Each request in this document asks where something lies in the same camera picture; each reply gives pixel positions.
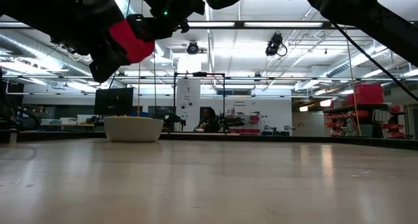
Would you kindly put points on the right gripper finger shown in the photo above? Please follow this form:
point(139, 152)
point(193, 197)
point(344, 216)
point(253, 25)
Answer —
point(143, 28)

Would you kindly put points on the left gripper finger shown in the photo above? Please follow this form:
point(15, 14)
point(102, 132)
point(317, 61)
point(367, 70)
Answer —
point(107, 62)

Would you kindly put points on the red plastic bowl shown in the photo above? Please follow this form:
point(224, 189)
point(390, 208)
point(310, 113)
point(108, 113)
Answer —
point(134, 49)

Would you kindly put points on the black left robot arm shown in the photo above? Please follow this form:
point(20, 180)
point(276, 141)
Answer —
point(36, 5)

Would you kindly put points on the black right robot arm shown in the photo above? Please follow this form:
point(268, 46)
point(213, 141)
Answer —
point(359, 11)

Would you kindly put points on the background black robot arm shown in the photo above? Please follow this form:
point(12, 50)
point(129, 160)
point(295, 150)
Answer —
point(233, 122)

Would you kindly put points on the dark shelf with red bins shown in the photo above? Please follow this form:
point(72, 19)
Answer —
point(359, 119)

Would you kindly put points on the black computer monitor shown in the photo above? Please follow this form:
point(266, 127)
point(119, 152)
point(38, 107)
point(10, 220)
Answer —
point(113, 101)

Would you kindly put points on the white plastic bowl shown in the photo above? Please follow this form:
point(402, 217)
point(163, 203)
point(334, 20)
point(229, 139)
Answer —
point(133, 129)

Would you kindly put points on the person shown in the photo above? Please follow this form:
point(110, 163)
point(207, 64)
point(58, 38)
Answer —
point(209, 121)

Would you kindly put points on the small white cup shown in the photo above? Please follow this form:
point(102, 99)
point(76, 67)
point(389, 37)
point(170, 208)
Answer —
point(13, 136)

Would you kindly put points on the white rack with red bins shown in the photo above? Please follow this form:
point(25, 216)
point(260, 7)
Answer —
point(246, 122)

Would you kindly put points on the yellow pole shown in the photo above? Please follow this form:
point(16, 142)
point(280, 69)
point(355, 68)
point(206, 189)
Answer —
point(354, 96)

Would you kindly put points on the stacked red storage bins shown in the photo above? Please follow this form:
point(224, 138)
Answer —
point(367, 94)

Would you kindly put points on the round black ceiling camera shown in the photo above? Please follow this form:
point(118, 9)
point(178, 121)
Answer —
point(192, 48)

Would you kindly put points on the black metal frame stand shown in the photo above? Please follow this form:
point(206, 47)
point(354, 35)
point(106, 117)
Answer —
point(224, 96)

